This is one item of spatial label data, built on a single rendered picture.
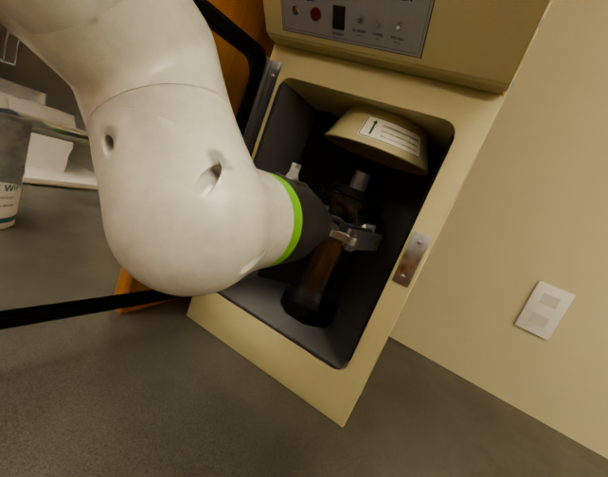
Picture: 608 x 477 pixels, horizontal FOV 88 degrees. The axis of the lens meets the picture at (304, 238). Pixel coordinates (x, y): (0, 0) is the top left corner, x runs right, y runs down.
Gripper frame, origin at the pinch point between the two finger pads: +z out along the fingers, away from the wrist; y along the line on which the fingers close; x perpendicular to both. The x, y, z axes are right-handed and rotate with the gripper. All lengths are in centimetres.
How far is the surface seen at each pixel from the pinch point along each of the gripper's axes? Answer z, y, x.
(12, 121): -38.2, 17.4, -1.1
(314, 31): -13.9, 8.9, -22.5
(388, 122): -7.1, -2.8, -16.0
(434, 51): -14.0, -6.3, -22.8
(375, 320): -10.2, -12.5, 9.0
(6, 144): -38.2, 17.8, 0.9
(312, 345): -8.8, -5.7, 18.0
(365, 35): -14.3, 2.0, -22.9
